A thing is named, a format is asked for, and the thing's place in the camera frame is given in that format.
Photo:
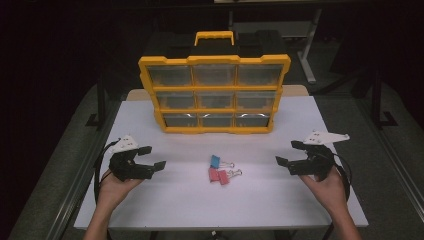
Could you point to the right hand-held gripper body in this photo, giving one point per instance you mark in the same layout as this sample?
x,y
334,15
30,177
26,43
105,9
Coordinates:
x,y
315,161

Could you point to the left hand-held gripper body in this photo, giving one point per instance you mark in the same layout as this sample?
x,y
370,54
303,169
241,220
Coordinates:
x,y
125,166

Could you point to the blue binder clip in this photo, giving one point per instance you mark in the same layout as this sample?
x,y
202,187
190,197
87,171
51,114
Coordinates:
x,y
215,161

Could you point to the clear plastic drawer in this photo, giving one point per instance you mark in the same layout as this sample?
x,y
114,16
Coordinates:
x,y
256,100

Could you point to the yellow black organizer box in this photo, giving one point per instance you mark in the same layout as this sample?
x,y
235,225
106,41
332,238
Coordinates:
x,y
213,88

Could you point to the person's left hand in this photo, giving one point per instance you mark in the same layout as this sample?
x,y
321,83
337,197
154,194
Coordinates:
x,y
115,191

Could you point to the person's right hand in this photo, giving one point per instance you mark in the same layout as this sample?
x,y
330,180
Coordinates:
x,y
328,193

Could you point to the tan wooden board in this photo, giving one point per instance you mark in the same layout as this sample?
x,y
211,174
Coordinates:
x,y
138,95

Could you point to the black metal stand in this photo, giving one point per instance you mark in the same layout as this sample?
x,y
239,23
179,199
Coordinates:
x,y
377,100
101,100

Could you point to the grid of clear organizer drawers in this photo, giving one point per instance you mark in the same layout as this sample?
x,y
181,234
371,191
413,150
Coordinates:
x,y
170,75

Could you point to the white metal desk stand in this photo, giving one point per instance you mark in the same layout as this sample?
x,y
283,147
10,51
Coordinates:
x,y
308,50

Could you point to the grey metal rail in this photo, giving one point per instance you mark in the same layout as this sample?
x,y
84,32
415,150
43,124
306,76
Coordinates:
x,y
393,160
76,186

